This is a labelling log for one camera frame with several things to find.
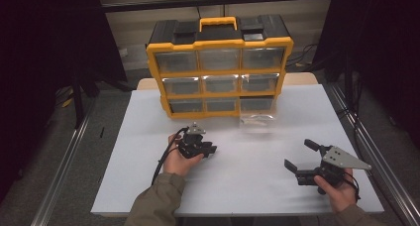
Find yellow black organizer cabinet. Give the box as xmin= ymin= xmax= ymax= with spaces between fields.
xmin=146 ymin=15 xmax=295 ymax=120

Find black curtain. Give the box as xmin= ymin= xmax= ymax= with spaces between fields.
xmin=0 ymin=0 xmax=128 ymax=200
xmin=311 ymin=0 xmax=420 ymax=148

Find black horizontal bar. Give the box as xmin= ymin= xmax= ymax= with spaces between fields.
xmin=100 ymin=0 xmax=335 ymax=14

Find black floor cables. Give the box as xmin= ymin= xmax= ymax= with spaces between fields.
xmin=285 ymin=43 xmax=318 ymax=68

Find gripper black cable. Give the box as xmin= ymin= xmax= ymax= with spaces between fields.
xmin=343 ymin=170 xmax=362 ymax=200
xmin=151 ymin=126 xmax=190 ymax=186

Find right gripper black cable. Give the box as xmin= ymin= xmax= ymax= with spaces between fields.
xmin=343 ymin=170 xmax=362 ymax=200

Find aluminium floor rail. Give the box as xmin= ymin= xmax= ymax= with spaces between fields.
xmin=31 ymin=96 xmax=97 ymax=226
xmin=328 ymin=83 xmax=420 ymax=226

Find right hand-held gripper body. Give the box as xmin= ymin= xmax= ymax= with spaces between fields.
xmin=295 ymin=146 xmax=372 ymax=187

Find clear plastic drawer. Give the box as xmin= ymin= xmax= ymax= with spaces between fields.
xmin=239 ymin=96 xmax=277 ymax=133

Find grid of clear bins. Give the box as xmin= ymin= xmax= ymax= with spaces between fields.
xmin=154 ymin=47 xmax=285 ymax=114

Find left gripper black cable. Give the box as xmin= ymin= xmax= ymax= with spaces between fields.
xmin=151 ymin=126 xmax=190 ymax=186

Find person's left hand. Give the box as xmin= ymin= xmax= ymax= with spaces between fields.
xmin=162 ymin=133 xmax=205 ymax=177

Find person's right hand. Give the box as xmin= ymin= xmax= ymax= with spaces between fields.
xmin=313 ymin=168 xmax=358 ymax=214

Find black metal stand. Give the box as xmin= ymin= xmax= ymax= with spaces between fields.
xmin=70 ymin=71 xmax=133 ymax=130

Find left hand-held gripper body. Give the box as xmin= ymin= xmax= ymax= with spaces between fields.
xmin=177 ymin=121 xmax=207 ymax=160

